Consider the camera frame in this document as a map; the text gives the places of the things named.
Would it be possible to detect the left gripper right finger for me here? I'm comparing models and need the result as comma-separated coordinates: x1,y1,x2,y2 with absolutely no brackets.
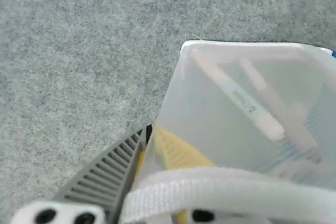
135,125,237,224

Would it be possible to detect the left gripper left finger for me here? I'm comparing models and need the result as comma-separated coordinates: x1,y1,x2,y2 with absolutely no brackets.
9,123,153,224

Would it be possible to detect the translucent white zip pouch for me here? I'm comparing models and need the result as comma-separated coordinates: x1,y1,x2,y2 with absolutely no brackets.
120,39,336,224

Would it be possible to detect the white pen with print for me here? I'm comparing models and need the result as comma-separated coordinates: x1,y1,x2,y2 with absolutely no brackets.
193,50,286,142

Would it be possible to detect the beige pen with grey tip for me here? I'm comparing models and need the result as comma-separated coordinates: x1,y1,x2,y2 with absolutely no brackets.
238,57,323,164

